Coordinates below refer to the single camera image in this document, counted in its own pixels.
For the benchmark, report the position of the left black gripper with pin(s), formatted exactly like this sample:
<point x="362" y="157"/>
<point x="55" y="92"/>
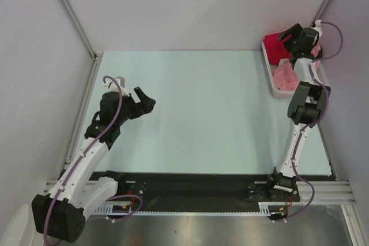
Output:
<point x="144" y="107"/>

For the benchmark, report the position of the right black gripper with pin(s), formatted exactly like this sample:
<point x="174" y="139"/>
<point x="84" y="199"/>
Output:
<point x="292" y="31"/>

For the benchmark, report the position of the red t shirt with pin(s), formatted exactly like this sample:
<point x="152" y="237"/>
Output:
<point x="275" y="49"/>

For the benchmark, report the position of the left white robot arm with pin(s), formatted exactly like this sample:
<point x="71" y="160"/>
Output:
<point x="63" y="211"/>

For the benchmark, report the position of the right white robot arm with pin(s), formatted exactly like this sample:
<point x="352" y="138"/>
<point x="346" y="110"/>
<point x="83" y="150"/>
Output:
<point x="306" y="108"/>

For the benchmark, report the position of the pink t shirt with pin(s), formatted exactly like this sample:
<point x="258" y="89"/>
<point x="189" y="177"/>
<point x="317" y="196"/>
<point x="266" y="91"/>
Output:
<point x="284" y="76"/>

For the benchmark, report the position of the white plastic basket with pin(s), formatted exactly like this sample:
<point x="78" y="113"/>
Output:
<point x="285" y="94"/>

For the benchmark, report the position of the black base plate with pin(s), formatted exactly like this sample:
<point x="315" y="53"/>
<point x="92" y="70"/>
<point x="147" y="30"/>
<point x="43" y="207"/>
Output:
<point x="197" y="193"/>

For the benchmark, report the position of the white cable duct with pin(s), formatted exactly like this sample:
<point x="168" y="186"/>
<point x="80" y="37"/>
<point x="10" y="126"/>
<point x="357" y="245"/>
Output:
<point x="115" y="210"/>

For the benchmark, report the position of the left aluminium frame post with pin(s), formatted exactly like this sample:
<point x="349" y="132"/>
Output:
<point x="77" y="26"/>

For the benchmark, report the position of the aluminium front rail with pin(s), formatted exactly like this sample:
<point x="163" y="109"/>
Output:
<point x="326" y="192"/>

